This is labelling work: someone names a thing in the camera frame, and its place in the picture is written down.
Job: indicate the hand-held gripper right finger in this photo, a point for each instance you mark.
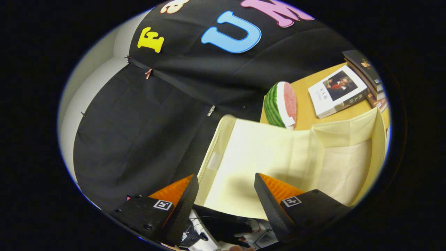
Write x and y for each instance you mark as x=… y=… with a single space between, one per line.
x=270 y=209

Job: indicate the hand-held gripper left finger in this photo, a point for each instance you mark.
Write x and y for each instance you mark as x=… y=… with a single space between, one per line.
x=183 y=212

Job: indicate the cream fabric storage box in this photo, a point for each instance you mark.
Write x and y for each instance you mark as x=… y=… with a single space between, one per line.
x=264 y=153

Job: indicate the black backdrop cloth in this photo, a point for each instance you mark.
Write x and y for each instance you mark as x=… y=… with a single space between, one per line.
x=139 y=132

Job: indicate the watermelon slice toy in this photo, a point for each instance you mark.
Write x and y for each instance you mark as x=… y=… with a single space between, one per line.
x=278 y=104

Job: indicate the silver clip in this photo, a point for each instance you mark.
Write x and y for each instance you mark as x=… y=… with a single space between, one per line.
x=211 y=110

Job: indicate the white portrait cover book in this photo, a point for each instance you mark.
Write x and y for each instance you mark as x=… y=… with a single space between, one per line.
x=334 y=90

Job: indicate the pink clip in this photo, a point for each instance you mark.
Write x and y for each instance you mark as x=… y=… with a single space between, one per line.
x=148 y=73

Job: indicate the brown cover book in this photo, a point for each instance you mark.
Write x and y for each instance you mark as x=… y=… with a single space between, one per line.
x=379 y=103

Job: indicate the dark grey book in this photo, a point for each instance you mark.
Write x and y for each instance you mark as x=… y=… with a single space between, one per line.
x=379 y=91

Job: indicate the black hardcover book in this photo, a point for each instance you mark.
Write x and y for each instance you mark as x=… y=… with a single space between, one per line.
x=362 y=64

